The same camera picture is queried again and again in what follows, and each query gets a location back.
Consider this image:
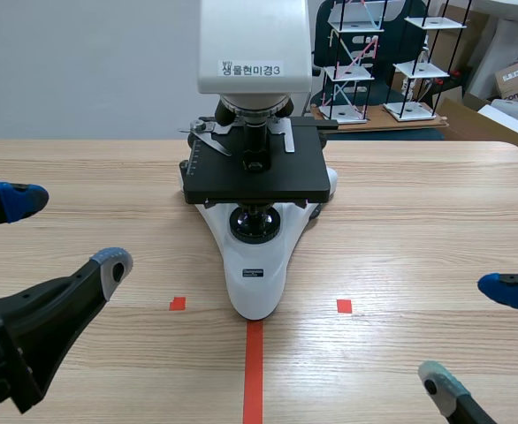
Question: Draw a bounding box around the white wash basin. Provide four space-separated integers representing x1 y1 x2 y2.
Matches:
469 0 518 99

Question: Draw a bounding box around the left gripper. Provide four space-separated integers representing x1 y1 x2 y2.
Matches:
0 246 135 416

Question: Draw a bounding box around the brown low board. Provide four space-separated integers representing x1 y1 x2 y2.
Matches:
306 103 450 134

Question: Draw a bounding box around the open cardboard box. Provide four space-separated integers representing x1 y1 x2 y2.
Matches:
435 91 518 170

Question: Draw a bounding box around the brown cardboard box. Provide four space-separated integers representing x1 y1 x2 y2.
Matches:
494 57 518 107

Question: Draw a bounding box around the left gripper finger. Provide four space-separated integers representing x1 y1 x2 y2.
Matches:
0 180 50 233

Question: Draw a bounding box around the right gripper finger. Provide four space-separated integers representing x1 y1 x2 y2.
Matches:
417 360 499 424
476 271 518 316

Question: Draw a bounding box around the white and black microscope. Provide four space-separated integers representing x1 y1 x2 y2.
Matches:
178 0 340 322

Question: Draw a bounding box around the white shelf tower model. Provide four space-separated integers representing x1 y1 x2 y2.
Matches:
317 0 386 125
382 0 468 123

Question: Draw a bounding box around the dark blue chair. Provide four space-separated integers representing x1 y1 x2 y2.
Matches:
310 0 430 108

